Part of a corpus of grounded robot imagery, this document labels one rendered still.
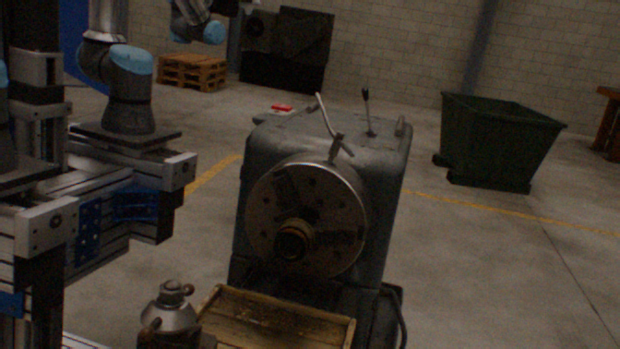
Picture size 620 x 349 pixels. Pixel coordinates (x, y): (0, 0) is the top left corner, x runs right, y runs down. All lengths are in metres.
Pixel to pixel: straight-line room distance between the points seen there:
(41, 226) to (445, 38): 10.44
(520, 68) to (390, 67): 2.47
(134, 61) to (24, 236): 0.62
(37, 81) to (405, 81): 10.16
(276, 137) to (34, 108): 0.59
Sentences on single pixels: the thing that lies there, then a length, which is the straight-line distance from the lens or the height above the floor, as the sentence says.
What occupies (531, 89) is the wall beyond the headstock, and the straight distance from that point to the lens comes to 11.56.
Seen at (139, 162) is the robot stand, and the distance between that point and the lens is 1.62.
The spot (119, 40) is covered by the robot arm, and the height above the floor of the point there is 1.40.
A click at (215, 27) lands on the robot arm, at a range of 1.76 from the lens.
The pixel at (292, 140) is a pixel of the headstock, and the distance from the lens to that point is 1.48.
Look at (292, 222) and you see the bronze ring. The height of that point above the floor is 1.12.
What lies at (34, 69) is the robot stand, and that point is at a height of 1.34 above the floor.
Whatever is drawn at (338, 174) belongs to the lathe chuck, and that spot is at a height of 1.22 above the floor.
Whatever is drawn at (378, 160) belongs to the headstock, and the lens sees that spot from 1.44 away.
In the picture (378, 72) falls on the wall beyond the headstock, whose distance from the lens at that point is 11.33.
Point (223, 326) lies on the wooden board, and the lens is 1.27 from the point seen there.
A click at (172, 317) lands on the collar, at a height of 1.14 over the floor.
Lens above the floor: 1.59
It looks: 18 degrees down
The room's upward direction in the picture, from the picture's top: 10 degrees clockwise
